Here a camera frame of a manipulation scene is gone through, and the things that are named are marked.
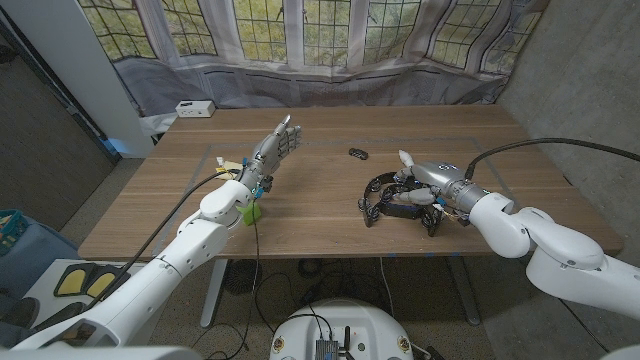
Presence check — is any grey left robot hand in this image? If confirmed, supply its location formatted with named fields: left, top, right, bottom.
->
left=241, top=114, right=303, bottom=192

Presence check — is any blue grey fabric seat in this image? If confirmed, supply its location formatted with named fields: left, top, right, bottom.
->
left=0, top=215, right=81, bottom=301

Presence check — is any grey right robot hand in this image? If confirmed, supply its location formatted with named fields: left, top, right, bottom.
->
left=393, top=161, right=467, bottom=206

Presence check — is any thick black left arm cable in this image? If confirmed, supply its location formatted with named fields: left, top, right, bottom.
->
left=84, top=168, right=242, bottom=311

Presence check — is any blue plastic basket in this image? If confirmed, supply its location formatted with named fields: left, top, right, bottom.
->
left=0, top=208, right=29, bottom=257

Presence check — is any round black floor fan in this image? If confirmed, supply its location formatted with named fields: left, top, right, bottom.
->
left=223, top=258, right=264, bottom=296

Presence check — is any white power strip box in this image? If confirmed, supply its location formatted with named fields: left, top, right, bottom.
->
left=175, top=100, right=217, bottom=119

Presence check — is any white pillar panel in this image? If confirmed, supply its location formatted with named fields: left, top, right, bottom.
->
left=0, top=0, right=155, bottom=159

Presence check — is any black half-moon tambourine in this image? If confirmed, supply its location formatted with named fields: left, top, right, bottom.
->
left=357, top=171, right=446, bottom=238

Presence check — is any printed window backdrop cloth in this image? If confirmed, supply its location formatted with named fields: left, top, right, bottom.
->
left=77, top=0, right=552, bottom=137

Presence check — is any black floor cable bundle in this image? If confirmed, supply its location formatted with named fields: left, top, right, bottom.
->
left=254, top=257, right=396, bottom=331

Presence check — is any thin black wire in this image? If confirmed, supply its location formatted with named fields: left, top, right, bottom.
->
left=192, top=219, right=261, bottom=360

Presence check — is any white low platform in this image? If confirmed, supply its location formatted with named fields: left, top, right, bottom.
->
left=22, top=258, right=174, bottom=346

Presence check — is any white table leg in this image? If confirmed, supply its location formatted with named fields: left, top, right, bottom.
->
left=199, top=258, right=231, bottom=329

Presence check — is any yellow black foot pedal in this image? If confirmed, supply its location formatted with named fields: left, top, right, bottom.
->
left=85, top=269, right=132, bottom=301
left=53, top=263, right=99, bottom=298

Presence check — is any white robot torso base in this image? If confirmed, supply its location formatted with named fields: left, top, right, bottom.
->
left=269, top=298, right=415, bottom=360

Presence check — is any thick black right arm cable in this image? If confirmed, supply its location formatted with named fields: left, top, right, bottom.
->
left=464, top=137, right=640, bottom=181

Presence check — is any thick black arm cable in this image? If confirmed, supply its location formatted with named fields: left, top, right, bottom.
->
left=84, top=168, right=242, bottom=311
left=464, top=137, right=640, bottom=181

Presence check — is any small grey electronics box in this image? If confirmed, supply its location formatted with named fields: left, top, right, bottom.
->
left=314, top=338, right=340, bottom=360

